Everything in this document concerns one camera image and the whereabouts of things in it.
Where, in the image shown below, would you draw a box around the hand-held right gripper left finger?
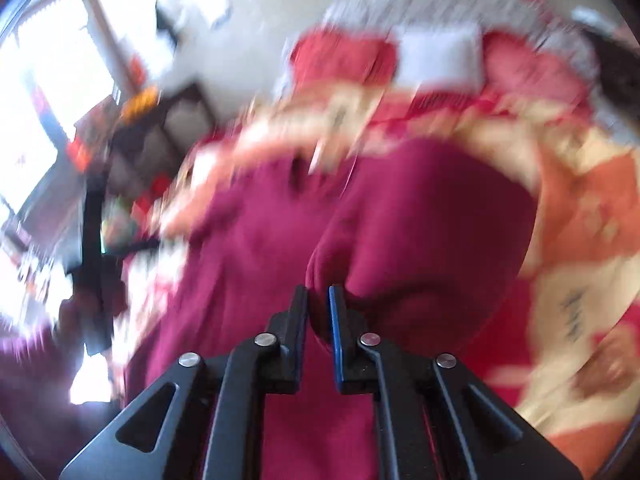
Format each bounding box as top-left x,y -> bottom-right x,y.
59,285 -> 309,480

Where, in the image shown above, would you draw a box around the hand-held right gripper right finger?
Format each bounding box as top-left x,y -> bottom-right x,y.
327,285 -> 583,480

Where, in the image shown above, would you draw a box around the maroon garment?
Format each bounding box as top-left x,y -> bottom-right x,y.
122,137 -> 543,480

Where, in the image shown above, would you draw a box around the dark shelf unit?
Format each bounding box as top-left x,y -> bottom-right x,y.
75,82 -> 216,211

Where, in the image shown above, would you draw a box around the bright window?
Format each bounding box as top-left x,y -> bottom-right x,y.
0,0 -> 121,211

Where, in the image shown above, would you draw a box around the red pillow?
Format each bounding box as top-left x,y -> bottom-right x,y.
289,27 -> 401,92
482,32 -> 592,107

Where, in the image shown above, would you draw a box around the orange printed blanket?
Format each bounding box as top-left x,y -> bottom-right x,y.
125,80 -> 640,476

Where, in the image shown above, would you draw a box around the white pillow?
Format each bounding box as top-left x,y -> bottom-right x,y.
395,25 -> 487,93

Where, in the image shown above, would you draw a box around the dark wooden headboard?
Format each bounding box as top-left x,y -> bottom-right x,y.
575,7 -> 640,131

